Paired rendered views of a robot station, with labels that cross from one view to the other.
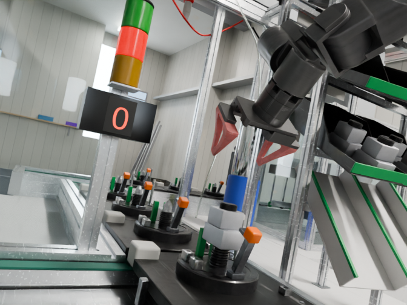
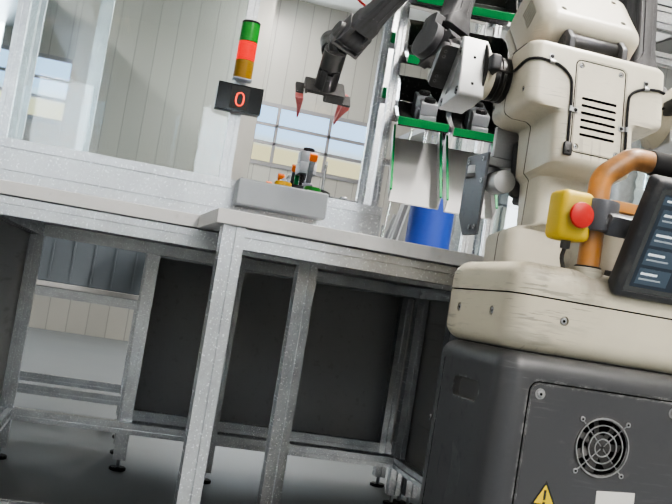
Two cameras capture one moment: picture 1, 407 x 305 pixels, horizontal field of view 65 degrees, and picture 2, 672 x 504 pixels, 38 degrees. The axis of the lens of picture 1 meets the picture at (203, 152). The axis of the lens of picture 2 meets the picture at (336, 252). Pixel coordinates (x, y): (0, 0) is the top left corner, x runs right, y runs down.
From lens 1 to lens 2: 2.01 m
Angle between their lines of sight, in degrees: 16
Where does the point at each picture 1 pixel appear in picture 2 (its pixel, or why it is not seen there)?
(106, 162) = (233, 131)
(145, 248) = not seen: hidden behind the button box
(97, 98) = (225, 87)
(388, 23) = (362, 29)
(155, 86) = not seen: hidden behind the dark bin
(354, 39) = (349, 38)
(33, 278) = not seen: hidden behind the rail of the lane
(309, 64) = (330, 53)
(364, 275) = (414, 198)
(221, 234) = (300, 163)
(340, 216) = (417, 168)
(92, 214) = (225, 166)
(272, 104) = (320, 78)
